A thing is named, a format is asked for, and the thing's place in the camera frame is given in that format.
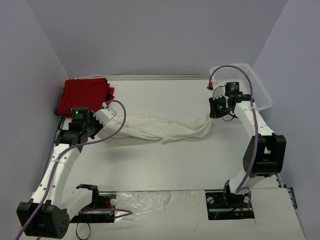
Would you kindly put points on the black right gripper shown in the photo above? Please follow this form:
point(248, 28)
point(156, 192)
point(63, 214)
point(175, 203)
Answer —
point(215, 110)

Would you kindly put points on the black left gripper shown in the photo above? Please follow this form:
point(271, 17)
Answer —
point(92, 127)

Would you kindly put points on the white t-shirt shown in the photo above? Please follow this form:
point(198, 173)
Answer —
point(154, 128)

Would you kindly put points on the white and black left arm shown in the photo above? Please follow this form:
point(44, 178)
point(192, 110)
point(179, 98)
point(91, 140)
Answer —
point(42, 215)

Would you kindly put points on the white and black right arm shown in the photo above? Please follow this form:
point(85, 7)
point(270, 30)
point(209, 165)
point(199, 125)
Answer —
point(264, 155)

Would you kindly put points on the dark red folded t-shirt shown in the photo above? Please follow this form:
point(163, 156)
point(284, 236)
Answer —
point(89, 93)

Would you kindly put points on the white plastic basket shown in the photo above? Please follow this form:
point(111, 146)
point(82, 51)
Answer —
point(261, 96)

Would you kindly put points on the white foam board front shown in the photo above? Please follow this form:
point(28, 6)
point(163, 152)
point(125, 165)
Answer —
point(182, 215)

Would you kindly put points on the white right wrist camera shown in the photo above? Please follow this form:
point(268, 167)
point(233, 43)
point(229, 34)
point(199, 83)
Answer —
point(218, 89)

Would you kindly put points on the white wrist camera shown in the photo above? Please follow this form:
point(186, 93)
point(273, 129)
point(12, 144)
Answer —
point(218, 89)
point(104, 115)

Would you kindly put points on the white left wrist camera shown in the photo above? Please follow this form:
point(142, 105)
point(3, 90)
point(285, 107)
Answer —
point(104, 115)

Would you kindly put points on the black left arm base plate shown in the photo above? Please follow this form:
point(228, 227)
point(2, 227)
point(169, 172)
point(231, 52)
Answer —
point(99, 214)

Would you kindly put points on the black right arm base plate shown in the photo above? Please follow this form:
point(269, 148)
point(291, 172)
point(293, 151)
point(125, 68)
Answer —
point(234, 207)

